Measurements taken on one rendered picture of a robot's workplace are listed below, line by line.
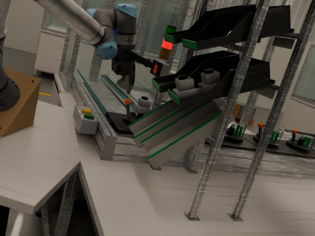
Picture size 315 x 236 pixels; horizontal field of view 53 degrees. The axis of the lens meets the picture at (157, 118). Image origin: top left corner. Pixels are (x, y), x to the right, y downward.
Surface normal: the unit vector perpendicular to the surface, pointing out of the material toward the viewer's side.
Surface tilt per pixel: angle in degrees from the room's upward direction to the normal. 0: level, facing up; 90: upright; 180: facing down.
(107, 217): 0
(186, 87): 91
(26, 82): 45
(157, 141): 90
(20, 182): 0
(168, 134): 90
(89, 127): 90
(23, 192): 0
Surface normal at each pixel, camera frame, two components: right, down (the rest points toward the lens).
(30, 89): 0.06, -0.52
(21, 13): 0.22, 0.30
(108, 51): 0.22, 0.84
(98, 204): 0.26, -0.93
